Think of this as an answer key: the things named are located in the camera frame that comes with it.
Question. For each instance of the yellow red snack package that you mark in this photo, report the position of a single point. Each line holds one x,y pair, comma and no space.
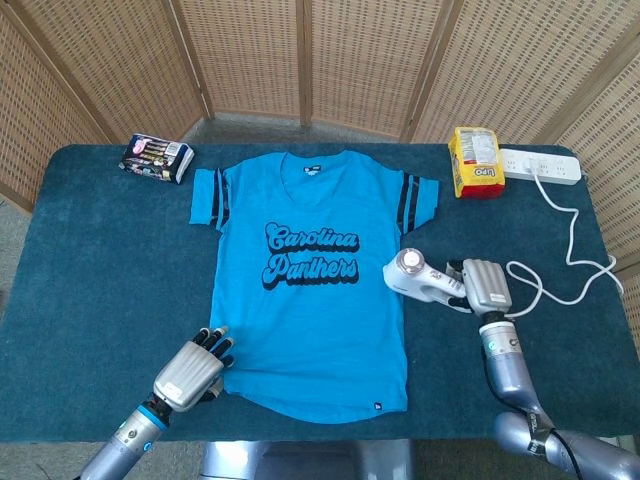
475,170

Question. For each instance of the white handheld steamer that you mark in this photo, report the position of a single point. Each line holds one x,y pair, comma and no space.
410,280

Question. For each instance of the dark teal table carpet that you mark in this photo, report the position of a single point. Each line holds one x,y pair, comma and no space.
100,250

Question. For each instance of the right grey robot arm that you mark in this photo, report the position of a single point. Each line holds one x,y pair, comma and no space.
505,370

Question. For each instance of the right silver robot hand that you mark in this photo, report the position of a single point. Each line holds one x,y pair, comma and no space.
485,285

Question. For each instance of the grey robot torso base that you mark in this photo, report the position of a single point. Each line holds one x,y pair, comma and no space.
300,460

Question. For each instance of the white power strip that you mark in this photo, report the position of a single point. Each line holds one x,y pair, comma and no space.
555,167

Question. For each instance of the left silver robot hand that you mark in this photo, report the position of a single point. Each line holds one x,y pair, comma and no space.
190,370

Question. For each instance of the wicker folding screen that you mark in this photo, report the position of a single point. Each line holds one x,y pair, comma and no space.
250,50

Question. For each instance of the dark snack package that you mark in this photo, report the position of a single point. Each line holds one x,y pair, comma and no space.
155,160

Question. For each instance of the blue Carolina Panthers t-shirt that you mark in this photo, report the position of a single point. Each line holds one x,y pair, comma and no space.
310,325

